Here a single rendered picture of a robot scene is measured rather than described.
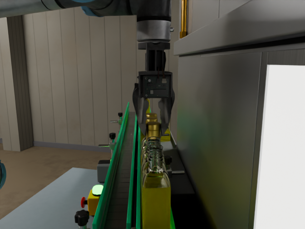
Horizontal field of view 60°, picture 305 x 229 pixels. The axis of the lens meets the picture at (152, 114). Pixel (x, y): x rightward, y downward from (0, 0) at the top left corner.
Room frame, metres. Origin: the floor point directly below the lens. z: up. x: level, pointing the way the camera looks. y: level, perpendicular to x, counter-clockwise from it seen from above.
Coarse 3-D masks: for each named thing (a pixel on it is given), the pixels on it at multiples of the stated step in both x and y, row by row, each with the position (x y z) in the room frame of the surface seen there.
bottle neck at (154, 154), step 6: (156, 144) 0.52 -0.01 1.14; (150, 150) 0.50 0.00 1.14; (156, 150) 0.49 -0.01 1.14; (162, 150) 0.50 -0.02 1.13; (150, 156) 0.50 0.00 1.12; (156, 156) 0.49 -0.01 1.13; (162, 156) 0.50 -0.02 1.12; (150, 162) 0.50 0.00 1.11; (156, 162) 0.49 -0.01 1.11; (162, 162) 0.50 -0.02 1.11; (150, 168) 0.50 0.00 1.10; (156, 168) 0.49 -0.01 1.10; (162, 168) 0.50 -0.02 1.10
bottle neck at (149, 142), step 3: (150, 138) 0.57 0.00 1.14; (153, 138) 0.57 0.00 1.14; (156, 138) 0.57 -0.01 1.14; (159, 138) 0.56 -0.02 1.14; (147, 141) 0.56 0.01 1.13; (150, 141) 0.55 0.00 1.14; (153, 141) 0.55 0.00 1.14; (156, 141) 0.55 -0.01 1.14; (159, 141) 0.56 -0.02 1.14; (147, 144) 0.56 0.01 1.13; (150, 144) 0.55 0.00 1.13
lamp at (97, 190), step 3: (96, 186) 0.91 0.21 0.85; (99, 186) 0.91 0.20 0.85; (102, 186) 0.91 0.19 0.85; (93, 189) 0.90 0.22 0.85; (96, 189) 0.89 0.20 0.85; (99, 189) 0.89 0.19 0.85; (93, 192) 0.89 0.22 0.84; (96, 192) 0.89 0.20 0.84; (99, 192) 0.89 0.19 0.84; (93, 195) 0.89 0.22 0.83; (96, 195) 0.89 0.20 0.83; (99, 195) 0.89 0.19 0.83
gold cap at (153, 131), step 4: (148, 124) 0.61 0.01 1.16; (152, 124) 0.61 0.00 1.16; (156, 124) 0.61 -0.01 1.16; (148, 128) 0.61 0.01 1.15; (152, 128) 0.61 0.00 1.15; (156, 128) 0.61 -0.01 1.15; (148, 132) 0.61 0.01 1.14; (152, 132) 0.61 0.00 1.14; (156, 132) 0.61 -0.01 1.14; (148, 136) 0.61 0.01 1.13; (156, 136) 0.61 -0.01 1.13; (160, 140) 0.62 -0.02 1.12
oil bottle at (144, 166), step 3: (144, 159) 0.57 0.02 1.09; (147, 159) 0.56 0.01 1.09; (144, 162) 0.55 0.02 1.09; (147, 162) 0.55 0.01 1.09; (141, 165) 0.58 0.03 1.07; (144, 165) 0.55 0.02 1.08; (147, 165) 0.54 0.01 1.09; (165, 165) 0.55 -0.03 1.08; (141, 168) 0.57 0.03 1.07; (144, 168) 0.54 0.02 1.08; (147, 168) 0.54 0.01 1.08; (165, 168) 0.54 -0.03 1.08; (141, 171) 0.57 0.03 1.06; (141, 174) 0.57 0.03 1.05; (141, 177) 0.57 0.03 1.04; (141, 180) 0.58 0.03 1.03; (141, 183) 0.58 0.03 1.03; (141, 186) 0.58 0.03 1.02; (141, 189) 0.58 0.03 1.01
